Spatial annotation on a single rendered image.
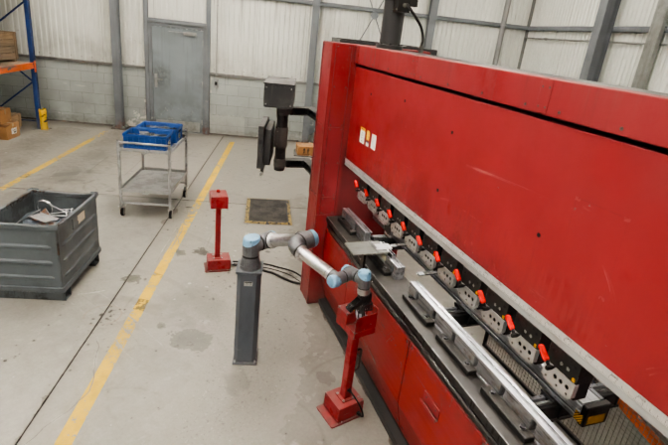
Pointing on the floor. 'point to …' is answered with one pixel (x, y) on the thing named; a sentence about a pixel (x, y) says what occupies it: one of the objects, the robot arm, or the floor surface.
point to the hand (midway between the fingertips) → (358, 322)
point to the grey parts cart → (157, 181)
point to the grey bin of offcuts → (47, 243)
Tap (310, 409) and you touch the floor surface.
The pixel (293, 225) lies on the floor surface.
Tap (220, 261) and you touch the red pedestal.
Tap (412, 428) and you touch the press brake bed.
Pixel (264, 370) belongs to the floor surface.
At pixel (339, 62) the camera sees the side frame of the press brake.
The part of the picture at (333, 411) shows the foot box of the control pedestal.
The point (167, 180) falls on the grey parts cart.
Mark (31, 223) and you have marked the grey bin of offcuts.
